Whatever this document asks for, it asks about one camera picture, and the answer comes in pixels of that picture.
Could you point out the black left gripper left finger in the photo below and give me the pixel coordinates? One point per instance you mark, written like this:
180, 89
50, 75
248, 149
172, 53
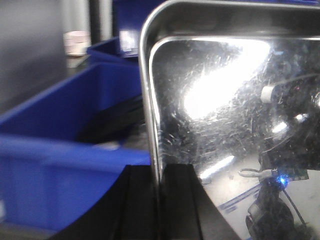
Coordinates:
127, 211

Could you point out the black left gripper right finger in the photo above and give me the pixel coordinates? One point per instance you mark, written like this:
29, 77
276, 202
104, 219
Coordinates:
186, 211

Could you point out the blue bin left foreground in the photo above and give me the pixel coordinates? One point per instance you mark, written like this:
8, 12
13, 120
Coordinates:
47, 178

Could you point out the silver metal tray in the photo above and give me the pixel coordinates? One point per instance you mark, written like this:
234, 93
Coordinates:
233, 89

